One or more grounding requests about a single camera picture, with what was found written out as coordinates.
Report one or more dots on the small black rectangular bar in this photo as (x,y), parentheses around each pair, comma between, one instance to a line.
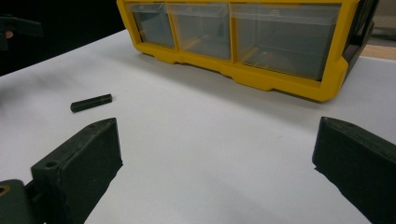
(91,103)

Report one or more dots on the light wooden table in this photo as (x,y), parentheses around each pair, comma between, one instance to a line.
(379,52)

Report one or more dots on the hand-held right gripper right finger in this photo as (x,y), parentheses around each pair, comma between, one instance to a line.
(358,161)

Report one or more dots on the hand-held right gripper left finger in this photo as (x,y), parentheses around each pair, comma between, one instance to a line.
(81,161)

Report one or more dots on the set of clear drawers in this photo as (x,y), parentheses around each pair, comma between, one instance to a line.
(280,46)

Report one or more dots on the yellow and black organizer cabinet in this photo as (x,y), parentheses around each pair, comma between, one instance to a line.
(280,82)

